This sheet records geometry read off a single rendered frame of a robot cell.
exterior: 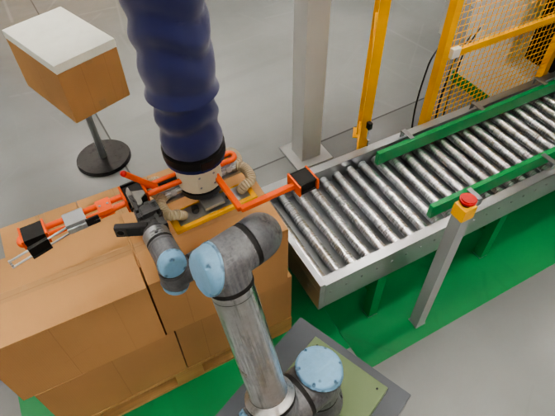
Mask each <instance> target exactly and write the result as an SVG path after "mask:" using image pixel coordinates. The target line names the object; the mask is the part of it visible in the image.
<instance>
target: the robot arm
mask: <svg viewBox="0 0 555 416"><path fill-rule="evenodd" d="M144 194H145V191H144V190H138V191H130V190H129V188H128V187H127V188H126V195H127V197H128V199H129V201H130V203H131V205H132V207H133V208H134V210H133V211H134V214H135V218H136V219H137V223H124V224H114V227H113V229H114V232H115V234H116V236H117V237H130V236H143V241H144V243H145V245H146V247H147V249H148V250H149V253H150V255H151V257H152V258H153V259H154V263H155V266H156V268H157V271H158V274H159V279H160V284H161V286H162V287H163V289H164V291H165V292H166V293H168V294H169V295H181V294H183V293H184V292H185V291H186V290H187V289H188V287H189V283H190V282H192V281H194V280H195V282H196V285H197V287H198V288H199V290H200V291H201V292H202V294H204V295H205V296H207V297H210V298H211V299H212V301H213V304H214V306H215V308H216V312H217V314H218V316H219V319H220V322H221V325H222V327H223V329H224V332H225V335H226V337H227V340H228V342H229V345H230V348H231V351H232V352H233V355H234V358H235V361H236V364H237V366H238V368H239V370H240V374H241V376H242V379H243V381H244V384H245V387H246V389H247V390H246V392H245V396H244V403H245V407H244V408H242V409H241V411H240V412H239V416H339V414H340V412H341V409H342V406H343V394H342V390H341V388H340V387H341V384H342V381H343V378H344V369H343V365H342V362H341V361H340V359H339V357H338V356H337V354H336V353H335V352H333V351H332V350H330V349H328V348H327V347H322V346H311V347H307V348H305V349H304V350H303V351H301V353H300V354H299V355H298V357H297V359H296V362H295V366H293V367H292V368H291V369H290V370H289V371H287V372H286V373H285V374H284V375H283V374H282V369H281V367H280V364H279V361H278V356H277V354H276V351H275V347H274V345H273V340H272V338H271V334H270V332H269V329H268V325H267V321H266V319H265V316H264V313H263V308H262V306H261V303H260V300H259V295H258V292H257V290H256V287H255V284H254V275H253V273H252V271H253V270H254V269H255V268H256V267H258V266H260V265H261V264H263V263H264V262H265V261H267V260H268V259H269V258H270V257H272V255H274V254H275V252H277V250H278V249H279V247H280V245H281V242H282V229H281V226H280V224H279V223H278V221H277V220H276V219H275V218H274V217H272V216H271V215H269V214H267V213H263V212H255V213H252V214H250V215H247V216H245V217H244V218H243V219H242V220H240V221H239V222H237V223H236V224H235V225H232V226H231V227H229V228H228V229H226V230H225V231H223V232H221V233H220V234H218V235H217V236H215V237H214V238H212V239H210V240H207V241H206V242H204V243H202V244H201V245H200V246H199V247H197V248H195V249H193V250H192V251H191V252H189V253H187V254H186V255H184V254H183V252H182V251H181V249H180V247H179V246H178V244H177V243H176V241H175V239H174V237H173V236H172V234H171V233H170V231H169V227H168V222H167V220H165V219H164V217H163V212H161V211H162V210H160V208H159V205H158V204H157V202H156V200H155V199H153V200H151V201H146V202H144V204H143V205H142V203H143V201H142V200H141V197H142V196H143V195H144ZM136 202H137V203H136ZM138 206H140V207H138Z"/></svg>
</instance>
